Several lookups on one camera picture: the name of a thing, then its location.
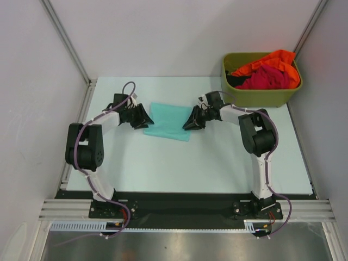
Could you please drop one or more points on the magenta t shirt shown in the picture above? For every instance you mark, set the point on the magenta t shirt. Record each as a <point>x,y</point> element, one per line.
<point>265,78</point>

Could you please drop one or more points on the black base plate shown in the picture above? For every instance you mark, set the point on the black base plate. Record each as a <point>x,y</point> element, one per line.
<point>155,210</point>

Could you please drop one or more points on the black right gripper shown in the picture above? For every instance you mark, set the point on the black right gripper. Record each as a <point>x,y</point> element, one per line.
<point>199,117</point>

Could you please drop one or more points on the orange t shirt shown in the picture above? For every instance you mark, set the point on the orange t shirt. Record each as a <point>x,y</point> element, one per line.
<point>280,59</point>

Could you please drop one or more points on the teal t shirt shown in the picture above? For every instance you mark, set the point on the teal t shirt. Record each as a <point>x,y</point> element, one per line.
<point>168,122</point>

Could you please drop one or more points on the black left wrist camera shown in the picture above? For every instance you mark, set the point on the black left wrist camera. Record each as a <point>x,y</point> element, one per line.
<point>121,101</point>

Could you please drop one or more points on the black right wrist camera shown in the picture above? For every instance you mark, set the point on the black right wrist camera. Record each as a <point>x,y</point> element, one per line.
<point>211,100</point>

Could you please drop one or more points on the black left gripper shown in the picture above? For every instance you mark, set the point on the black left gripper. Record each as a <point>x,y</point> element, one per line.
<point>142,115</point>

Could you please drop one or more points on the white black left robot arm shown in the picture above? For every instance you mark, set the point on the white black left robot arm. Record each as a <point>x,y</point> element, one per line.
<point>85,145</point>

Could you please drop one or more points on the aluminium corner post left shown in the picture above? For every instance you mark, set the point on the aluminium corner post left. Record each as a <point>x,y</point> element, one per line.
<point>64,37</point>

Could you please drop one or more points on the aluminium corner post right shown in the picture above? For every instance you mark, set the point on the aluminium corner post right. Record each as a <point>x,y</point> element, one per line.
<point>306,33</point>

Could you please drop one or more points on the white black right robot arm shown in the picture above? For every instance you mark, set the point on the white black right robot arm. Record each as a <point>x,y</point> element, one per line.
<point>259,137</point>

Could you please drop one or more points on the aluminium front rail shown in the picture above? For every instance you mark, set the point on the aluminium front rail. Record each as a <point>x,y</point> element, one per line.
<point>80,209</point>

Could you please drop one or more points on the olive green plastic bin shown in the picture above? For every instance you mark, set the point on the olive green plastic bin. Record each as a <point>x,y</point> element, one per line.
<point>252,98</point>

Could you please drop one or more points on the black garment in bin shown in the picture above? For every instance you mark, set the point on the black garment in bin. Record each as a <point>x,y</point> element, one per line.
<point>235,81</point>

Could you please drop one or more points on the aluminium corner post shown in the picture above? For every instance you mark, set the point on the aluminium corner post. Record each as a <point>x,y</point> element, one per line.
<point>64,37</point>
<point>306,33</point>

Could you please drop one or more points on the white slotted cable duct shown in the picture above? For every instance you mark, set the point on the white slotted cable duct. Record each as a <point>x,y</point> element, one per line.
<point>109,227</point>

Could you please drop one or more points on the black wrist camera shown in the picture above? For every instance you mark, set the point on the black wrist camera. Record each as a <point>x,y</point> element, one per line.
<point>211,100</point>
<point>121,101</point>

